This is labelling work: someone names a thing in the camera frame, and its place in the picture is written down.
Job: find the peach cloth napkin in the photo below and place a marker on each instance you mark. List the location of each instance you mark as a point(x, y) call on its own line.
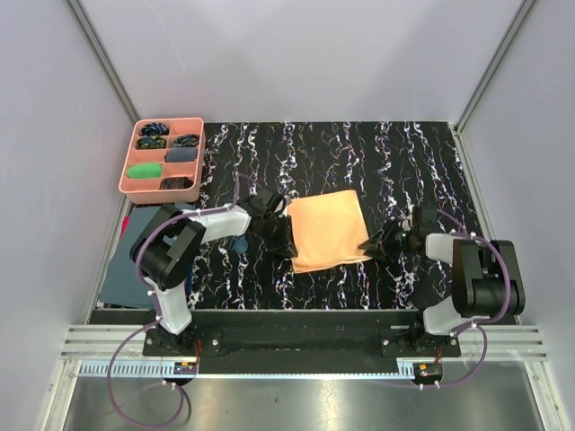
point(327, 231)

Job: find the blue grey folded napkin stack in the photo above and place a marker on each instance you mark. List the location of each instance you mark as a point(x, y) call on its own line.
point(121, 288)

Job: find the blue patterned roll top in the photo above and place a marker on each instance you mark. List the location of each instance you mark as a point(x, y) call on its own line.
point(154, 129)

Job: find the aluminium frame rail front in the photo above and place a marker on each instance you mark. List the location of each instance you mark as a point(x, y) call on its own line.
point(104, 351)

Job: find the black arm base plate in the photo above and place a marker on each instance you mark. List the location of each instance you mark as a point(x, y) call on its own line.
point(385, 333)

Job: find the pink divided organizer tray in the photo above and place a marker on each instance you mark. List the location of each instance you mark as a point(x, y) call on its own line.
point(147, 192)

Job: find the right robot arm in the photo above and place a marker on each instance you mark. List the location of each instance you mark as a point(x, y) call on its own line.
point(486, 281)

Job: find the grey folded cloth in tray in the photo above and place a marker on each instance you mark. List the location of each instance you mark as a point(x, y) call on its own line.
point(181, 155)

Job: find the dark patterned cloth roll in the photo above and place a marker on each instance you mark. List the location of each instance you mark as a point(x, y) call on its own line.
point(176, 183)

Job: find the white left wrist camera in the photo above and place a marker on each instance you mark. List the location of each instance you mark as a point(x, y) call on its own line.
point(281, 209)

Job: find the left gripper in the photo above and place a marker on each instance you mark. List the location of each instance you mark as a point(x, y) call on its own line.
point(283, 245)

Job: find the left rear aluminium post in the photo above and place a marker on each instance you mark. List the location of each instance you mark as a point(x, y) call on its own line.
point(90, 34)

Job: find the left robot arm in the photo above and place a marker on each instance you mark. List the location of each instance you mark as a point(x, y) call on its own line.
point(172, 239)

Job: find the blue patterned roll right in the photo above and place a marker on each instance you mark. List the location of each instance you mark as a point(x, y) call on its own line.
point(186, 141)

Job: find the blue yellow patterned roll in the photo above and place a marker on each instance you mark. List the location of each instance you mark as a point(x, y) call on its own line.
point(151, 143)

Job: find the aluminium post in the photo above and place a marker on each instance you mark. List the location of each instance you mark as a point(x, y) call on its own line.
point(508, 39)
point(90, 34)

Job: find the right rear aluminium post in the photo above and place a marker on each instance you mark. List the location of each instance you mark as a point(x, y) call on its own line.
point(508, 39)

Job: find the green rolled cloth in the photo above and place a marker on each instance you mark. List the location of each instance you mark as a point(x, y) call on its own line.
point(142, 171)

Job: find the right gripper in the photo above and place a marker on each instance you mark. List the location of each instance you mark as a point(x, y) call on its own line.
point(380, 246)

